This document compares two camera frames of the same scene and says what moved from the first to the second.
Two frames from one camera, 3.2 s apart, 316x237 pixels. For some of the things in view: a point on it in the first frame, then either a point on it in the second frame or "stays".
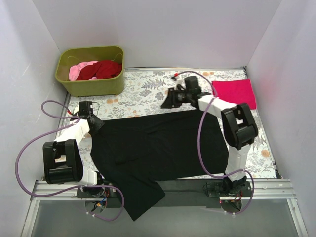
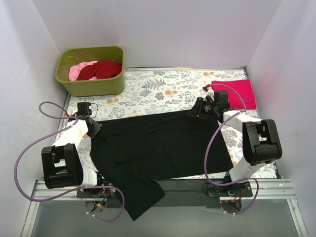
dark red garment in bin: x=101 y=69 stays
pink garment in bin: x=74 y=70 stays
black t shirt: x=132 y=153 stays
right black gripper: x=174 y=98 → x=199 y=110
